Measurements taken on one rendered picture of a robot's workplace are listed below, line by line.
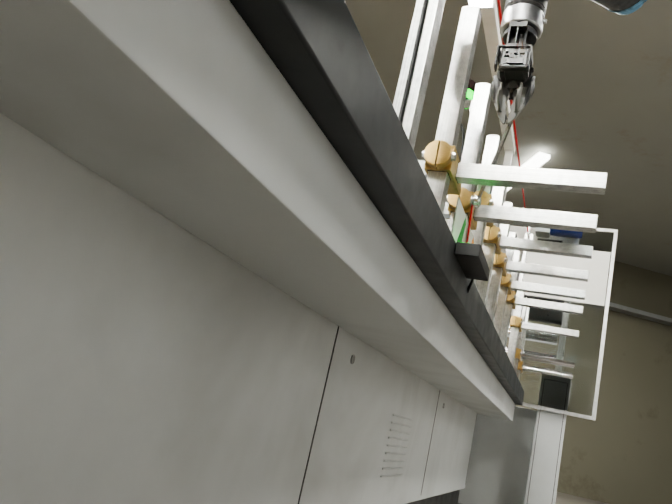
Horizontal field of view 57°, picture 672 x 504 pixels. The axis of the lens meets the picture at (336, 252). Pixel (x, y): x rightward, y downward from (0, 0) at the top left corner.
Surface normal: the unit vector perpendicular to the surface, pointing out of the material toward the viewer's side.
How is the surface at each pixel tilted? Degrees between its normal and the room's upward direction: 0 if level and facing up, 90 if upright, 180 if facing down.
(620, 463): 90
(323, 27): 90
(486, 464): 90
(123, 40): 90
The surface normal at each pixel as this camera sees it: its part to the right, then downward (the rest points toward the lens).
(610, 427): 0.15, -0.21
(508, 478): -0.32, -0.31
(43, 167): 0.92, 0.12
